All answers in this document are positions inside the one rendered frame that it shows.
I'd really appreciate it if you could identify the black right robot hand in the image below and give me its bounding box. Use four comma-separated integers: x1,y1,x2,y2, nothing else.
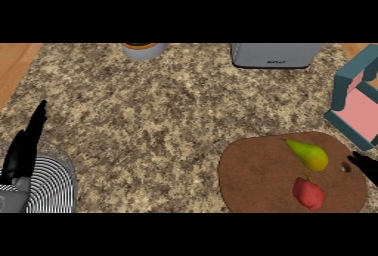
347,151,378,187

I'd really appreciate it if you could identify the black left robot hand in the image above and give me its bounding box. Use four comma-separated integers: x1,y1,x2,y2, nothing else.
0,99,48,185

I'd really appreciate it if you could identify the red bell pepper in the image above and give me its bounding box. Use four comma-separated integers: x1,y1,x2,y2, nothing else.
291,172,326,211

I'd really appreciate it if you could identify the round brown cutting board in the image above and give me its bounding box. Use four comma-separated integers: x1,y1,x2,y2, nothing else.
217,131,369,214

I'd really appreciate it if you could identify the teal and pink box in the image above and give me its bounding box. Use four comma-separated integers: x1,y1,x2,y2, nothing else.
322,43,378,152

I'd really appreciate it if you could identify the black white striped round plate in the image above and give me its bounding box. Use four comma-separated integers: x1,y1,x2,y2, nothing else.
0,141,78,214

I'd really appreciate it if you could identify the green yellow pear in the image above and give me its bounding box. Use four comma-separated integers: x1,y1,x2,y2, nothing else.
280,138,330,173

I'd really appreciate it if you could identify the grey pot with orange rim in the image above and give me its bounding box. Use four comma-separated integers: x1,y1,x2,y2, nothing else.
121,43,168,62

